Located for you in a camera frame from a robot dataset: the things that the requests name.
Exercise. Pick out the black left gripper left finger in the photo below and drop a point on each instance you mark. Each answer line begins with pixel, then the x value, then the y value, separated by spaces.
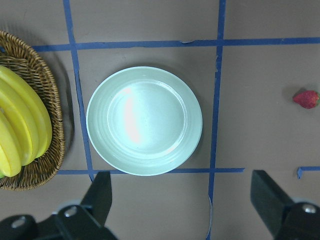
pixel 98 198

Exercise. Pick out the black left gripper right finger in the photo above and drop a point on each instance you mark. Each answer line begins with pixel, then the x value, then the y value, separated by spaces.
pixel 269 200

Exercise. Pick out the light green plate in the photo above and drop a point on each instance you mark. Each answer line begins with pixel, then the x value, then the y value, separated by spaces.
pixel 144 121

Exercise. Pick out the yellow banana bunch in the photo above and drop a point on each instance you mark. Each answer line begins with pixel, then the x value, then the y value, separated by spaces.
pixel 25 125

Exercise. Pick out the wicker fruit basket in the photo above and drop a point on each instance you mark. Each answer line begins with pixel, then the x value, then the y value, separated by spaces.
pixel 23 60

